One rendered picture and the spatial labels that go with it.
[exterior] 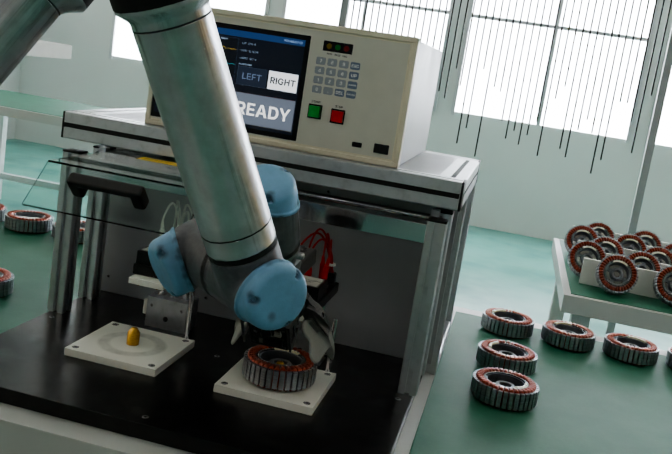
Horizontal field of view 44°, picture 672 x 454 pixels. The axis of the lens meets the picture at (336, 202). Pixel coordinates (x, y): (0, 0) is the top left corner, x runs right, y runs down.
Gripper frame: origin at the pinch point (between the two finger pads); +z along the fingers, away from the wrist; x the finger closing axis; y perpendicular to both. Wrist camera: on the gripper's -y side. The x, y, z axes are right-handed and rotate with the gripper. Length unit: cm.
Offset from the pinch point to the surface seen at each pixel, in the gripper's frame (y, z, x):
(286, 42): -35.6, -29.8, -10.1
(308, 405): 9.2, 0.1, 6.4
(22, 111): -233, 171, -238
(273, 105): -29.8, -21.4, -10.8
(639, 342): -50, 42, 61
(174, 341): -0.6, 6.7, -19.6
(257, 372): 6.5, -1.0, -2.2
